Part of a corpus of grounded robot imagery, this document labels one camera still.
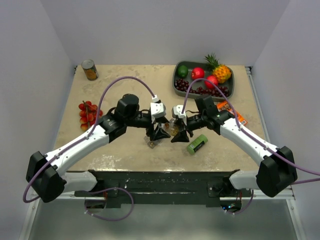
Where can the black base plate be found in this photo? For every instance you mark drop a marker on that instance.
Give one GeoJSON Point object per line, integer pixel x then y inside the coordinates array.
{"type": "Point", "coordinates": [160, 188]}

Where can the dark green tray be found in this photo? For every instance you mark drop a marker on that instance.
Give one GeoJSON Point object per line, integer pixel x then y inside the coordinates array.
{"type": "Point", "coordinates": [191, 65]}

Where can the red apple left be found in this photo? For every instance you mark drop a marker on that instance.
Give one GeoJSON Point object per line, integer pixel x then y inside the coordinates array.
{"type": "Point", "coordinates": [197, 73]}

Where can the red cherry tomato bunch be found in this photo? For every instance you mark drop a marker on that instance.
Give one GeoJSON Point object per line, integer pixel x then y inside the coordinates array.
{"type": "Point", "coordinates": [88, 114]}

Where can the small pineapple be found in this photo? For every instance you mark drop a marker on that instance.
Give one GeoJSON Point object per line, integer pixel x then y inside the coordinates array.
{"type": "Point", "coordinates": [220, 71]}

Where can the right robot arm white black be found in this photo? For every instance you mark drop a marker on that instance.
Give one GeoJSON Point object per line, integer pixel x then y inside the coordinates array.
{"type": "Point", "coordinates": [275, 165]}

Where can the amber pill bottle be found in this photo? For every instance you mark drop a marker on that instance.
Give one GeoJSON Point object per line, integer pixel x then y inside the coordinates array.
{"type": "Point", "coordinates": [170, 128]}

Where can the green lime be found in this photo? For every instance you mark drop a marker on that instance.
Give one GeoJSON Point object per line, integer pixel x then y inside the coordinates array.
{"type": "Point", "coordinates": [182, 71]}

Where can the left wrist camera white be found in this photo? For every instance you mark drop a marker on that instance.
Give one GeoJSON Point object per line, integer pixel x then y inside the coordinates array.
{"type": "Point", "coordinates": [157, 109]}

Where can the tin can orange label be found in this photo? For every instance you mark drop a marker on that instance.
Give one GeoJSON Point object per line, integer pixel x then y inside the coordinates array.
{"type": "Point", "coordinates": [90, 69]}

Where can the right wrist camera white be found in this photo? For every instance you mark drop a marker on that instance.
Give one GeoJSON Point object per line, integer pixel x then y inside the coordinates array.
{"type": "Point", "coordinates": [177, 112]}

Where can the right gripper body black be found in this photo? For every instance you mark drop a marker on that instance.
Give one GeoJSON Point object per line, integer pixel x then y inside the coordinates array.
{"type": "Point", "coordinates": [196, 122]}

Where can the red apple right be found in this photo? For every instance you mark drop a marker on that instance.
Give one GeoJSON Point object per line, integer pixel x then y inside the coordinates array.
{"type": "Point", "coordinates": [211, 82]}

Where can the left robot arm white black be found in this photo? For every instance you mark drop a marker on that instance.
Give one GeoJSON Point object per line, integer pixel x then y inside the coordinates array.
{"type": "Point", "coordinates": [45, 171]}

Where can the dark red grape bunch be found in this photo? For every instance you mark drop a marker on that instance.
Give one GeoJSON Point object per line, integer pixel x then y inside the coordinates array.
{"type": "Point", "coordinates": [200, 88]}

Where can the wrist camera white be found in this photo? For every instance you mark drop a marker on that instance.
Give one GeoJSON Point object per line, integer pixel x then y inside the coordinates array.
{"type": "Point", "coordinates": [177, 112]}
{"type": "Point", "coordinates": [157, 109]}

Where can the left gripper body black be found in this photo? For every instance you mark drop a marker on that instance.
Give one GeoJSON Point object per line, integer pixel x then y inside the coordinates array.
{"type": "Point", "coordinates": [141, 120]}

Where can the red apple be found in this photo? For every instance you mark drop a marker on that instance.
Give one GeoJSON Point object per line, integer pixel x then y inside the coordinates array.
{"type": "Point", "coordinates": [197, 73]}
{"type": "Point", "coordinates": [211, 82]}

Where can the green cylindrical bottle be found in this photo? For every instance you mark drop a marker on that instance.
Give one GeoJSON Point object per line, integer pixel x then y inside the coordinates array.
{"type": "Point", "coordinates": [196, 144]}

